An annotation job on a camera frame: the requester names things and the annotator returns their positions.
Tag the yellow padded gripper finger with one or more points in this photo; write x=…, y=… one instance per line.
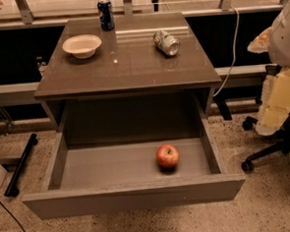
x=275, y=108

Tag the red apple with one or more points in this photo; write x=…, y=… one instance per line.
x=167, y=156

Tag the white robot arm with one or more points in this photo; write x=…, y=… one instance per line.
x=275, y=40

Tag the grey cabinet with counter top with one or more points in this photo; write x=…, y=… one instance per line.
x=129, y=91

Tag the open grey top drawer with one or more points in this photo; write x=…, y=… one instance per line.
x=95, y=179

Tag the black office chair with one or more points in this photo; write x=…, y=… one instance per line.
x=282, y=136

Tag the crushed silver green can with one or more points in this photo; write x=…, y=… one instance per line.
x=166, y=42

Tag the blue soda can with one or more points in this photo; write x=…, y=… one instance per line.
x=106, y=14

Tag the white paper bowl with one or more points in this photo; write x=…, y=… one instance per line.
x=82, y=46

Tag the metal window railing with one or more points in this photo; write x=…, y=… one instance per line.
x=33, y=13

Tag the black metal bar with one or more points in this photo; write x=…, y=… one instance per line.
x=12, y=189

